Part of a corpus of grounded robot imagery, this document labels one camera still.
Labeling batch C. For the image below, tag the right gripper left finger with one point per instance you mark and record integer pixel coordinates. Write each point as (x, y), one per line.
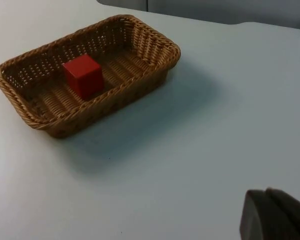
(258, 217)

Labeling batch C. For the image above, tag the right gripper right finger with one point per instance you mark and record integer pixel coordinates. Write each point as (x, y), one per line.
(290, 207)

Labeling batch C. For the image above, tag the brown wicker basket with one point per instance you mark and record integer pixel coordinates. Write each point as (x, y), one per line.
(130, 75)

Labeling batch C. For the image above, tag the red cube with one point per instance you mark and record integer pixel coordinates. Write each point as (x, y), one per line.
(86, 76)

